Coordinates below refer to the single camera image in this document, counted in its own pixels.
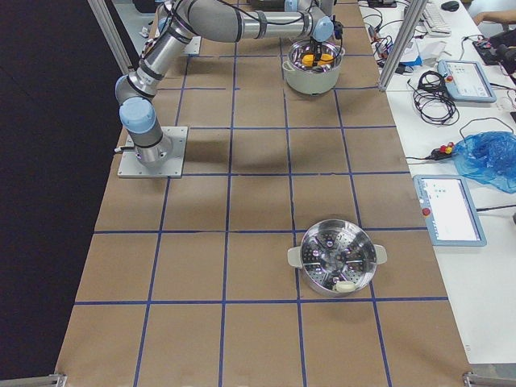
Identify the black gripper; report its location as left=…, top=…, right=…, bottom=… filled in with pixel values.
left=310, top=19, right=343, bottom=65

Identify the yellow toy corn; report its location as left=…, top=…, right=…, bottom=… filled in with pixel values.
left=302, top=53, right=335, bottom=67

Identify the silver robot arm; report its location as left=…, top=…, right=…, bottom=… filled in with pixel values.
left=284, top=0, right=337, bottom=16
left=114, top=1, right=335, bottom=177

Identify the white pot with steel interior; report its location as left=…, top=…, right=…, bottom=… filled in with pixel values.
left=282, top=40, right=345, bottom=95

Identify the white keyboard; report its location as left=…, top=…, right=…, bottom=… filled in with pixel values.
left=421, top=1, right=452, bottom=37

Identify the black computer mouse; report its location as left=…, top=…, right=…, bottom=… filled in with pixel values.
left=440, top=0, right=460, bottom=12

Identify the upper teach pendant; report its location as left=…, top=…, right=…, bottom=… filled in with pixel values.
left=437, top=60, right=497, bottom=103

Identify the teach pendant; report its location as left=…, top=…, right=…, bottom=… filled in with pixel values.
left=437, top=60, right=497, bottom=103
left=413, top=175, right=487, bottom=247

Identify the emergency stop button box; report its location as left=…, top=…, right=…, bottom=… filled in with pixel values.
left=429, top=142, right=455, bottom=161

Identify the blue plastic bag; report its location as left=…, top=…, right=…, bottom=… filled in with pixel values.
left=452, top=131, right=515, bottom=194

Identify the steel steamer basket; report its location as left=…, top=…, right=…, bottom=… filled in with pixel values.
left=287, top=219, right=388, bottom=298

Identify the lower teach pendant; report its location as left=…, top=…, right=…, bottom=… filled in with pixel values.
left=413, top=175, right=487, bottom=247

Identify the aluminium frame post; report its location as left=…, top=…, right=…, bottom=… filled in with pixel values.
left=378, top=0, right=427, bottom=92
left=86, top=0, right=140, bottom=94

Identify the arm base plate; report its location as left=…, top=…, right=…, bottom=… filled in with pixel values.
left=117, top=127, right=189, bottom=178
left=180, top=36, right=202, bottom=56

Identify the black coiled cable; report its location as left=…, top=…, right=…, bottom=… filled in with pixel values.
left=413, top=70, right=460, bottom=125

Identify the left aluminium frame post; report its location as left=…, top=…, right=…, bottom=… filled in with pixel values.
left=86, top=0, right=140, bottom=94

